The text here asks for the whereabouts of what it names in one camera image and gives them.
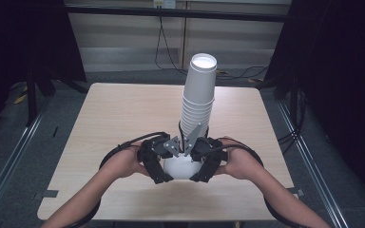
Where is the black horizontal bar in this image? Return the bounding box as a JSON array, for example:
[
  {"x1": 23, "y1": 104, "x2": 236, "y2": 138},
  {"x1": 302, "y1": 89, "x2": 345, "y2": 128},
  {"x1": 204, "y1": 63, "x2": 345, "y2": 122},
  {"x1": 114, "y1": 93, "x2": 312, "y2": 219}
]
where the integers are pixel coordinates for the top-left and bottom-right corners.
[{"x1": 64, "y1": 5, "x2": 292, "y2": 24}]

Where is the black curtain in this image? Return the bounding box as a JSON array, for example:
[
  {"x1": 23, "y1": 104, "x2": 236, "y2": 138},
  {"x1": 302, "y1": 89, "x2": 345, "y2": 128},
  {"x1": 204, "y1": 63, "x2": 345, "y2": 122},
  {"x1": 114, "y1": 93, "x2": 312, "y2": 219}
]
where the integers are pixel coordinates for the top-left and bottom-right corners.
[
  {"x1": 0, "y1": 0, "x2": 87, "y2": 141},
  {"x1": 263, "y1": 0, "x2": 365, "y2": 199}
]

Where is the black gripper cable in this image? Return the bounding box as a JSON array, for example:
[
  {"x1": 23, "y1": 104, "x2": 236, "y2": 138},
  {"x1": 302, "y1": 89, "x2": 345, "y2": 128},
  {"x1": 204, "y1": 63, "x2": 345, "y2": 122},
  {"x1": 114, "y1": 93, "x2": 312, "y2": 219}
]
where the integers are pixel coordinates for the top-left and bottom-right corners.
[
  {"x1": 70, "y1": 131, "x2": 171, "y2": 228},
  {"x1": 217, "y1": 138, "x2": 303, "y2": 228}
]

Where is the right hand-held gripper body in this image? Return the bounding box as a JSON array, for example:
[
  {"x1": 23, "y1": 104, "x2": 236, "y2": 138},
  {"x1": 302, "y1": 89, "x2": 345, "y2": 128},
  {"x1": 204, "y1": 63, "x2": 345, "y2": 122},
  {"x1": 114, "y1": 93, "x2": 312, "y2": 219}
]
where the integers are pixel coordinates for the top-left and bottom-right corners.
[{"x1": 183, "y1": 122, "x2": 229, "y2": 162}]

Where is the person's left hand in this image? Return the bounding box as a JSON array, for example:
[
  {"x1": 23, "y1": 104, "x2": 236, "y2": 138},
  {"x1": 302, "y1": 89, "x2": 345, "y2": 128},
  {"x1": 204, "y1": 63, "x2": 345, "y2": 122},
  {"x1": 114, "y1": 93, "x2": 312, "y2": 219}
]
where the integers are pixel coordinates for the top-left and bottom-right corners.
[{"x1": 102, "y1": 141, "x2": 150, "y2": 181}]

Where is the person's right hand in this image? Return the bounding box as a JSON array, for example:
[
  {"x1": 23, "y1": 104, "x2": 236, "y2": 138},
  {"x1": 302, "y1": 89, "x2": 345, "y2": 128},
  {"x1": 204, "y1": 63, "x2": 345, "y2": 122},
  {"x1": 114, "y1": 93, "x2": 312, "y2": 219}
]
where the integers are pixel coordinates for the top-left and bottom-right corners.
[{"x1": 216, "y1": 136, "x2": 264, "y2": 181}]

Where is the single white paper cup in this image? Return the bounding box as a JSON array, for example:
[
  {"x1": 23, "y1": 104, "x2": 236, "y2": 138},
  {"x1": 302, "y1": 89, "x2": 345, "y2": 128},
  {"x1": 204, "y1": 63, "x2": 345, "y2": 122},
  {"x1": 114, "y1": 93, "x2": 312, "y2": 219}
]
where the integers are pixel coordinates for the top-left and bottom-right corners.
[{"x1": 163, "y1": 153, "x2": 203, "y2": 181}]

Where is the stack of white paper cups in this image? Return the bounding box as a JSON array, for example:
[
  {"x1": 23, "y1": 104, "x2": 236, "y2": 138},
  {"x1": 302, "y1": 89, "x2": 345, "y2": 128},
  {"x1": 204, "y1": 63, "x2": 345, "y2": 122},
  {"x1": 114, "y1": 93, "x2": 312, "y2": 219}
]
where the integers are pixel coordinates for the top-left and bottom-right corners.
[{"x1": 179, "y1": 52, "x2": 219, "y2": 143}]

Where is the white wall socket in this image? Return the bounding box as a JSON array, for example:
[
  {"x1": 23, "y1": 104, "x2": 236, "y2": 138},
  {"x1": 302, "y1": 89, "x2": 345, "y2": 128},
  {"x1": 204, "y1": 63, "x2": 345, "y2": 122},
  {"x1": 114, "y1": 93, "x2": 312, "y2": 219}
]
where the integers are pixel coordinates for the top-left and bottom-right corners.
[{"x1": 152, "y1": 0, "x2": 177, "y2": 10}]

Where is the black cable bundle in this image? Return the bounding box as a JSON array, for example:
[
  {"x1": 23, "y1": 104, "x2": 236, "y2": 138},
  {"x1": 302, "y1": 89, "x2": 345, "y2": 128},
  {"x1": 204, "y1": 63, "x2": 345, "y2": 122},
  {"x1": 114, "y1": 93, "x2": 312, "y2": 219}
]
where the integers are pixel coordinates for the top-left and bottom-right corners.
[{"x1": 277, "y1": 90, "x2": 309, "y2": 156}]

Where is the black floor cable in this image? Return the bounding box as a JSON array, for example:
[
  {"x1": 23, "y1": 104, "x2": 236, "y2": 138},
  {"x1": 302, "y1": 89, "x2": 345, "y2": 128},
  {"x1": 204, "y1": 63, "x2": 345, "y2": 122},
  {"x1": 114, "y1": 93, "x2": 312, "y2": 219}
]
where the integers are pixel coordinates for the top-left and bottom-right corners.
[{"x1": 214, "y1": 65, "x2": 271, "y2": 82}]

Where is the black metal stand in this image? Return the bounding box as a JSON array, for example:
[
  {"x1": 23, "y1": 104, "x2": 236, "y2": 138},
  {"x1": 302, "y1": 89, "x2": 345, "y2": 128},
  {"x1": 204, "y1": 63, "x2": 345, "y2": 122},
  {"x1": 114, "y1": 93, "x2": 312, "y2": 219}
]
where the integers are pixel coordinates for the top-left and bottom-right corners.
[{"x1": 24, "y1": 61, "x2": 59, "y2": 128}]

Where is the black hanging wall cable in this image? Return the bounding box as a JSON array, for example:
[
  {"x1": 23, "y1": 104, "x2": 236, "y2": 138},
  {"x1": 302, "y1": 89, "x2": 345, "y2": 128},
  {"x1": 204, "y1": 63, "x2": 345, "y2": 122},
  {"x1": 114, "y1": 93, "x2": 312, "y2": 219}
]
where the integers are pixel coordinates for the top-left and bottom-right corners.
[{"x1": 153, "y1": 13, "x2": 188, "y2": 77}]

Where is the metal floor rail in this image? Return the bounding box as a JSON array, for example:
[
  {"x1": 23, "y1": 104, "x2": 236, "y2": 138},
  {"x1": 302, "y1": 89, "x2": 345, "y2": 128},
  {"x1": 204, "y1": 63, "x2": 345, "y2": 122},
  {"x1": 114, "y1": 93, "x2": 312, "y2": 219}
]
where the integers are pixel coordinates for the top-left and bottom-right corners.
[
  {"x1": 277, "y1": 100, "x2": 350, "y2": 228},
  {"x1": 0, "y1": 98, "x2": 51, "y2": 220}
]

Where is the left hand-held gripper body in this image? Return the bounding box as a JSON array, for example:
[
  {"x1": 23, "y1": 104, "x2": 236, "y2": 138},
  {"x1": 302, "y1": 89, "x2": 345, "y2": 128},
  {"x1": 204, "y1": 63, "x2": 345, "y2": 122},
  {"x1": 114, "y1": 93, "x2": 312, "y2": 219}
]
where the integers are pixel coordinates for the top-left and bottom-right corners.
[{"x1": 137, "y1": 134, "x2": 182, "y2": 160}]

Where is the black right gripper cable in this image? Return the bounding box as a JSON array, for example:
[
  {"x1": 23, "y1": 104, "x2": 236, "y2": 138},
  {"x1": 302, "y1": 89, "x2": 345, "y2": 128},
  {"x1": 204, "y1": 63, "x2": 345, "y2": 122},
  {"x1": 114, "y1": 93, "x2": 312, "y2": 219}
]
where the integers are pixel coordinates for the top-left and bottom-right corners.
[{"x1": 217, "y1": 138, "x2": 303, "y2": 228}]

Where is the grey table edge bracket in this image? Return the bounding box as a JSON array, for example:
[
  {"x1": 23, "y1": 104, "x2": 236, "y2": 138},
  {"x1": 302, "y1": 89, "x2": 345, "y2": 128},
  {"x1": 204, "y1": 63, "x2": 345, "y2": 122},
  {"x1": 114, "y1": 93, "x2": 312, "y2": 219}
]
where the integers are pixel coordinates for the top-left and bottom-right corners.
[
  {"x1": 32, "y1": 189, "x2": 60, "y2": 200},
  {"x1": 286, "y1": 186, "x2": 305, "y2": 199}
]

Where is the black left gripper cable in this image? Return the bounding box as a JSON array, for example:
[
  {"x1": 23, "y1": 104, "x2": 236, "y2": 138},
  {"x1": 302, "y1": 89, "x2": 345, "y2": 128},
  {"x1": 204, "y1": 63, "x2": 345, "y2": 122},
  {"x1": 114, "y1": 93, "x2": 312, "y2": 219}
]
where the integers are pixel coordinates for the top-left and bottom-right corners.
[{"x1": 70, "y1": 131, "x2": 171, "y2": 228}]

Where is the small yellow floor item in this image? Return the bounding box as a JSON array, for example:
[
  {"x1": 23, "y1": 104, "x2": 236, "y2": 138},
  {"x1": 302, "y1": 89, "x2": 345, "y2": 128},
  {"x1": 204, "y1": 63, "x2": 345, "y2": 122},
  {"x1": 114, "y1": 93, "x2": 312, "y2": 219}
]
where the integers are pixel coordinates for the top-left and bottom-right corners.
[{"x1": 13, "y1": 92, "x2": 29, "y2": 105}]

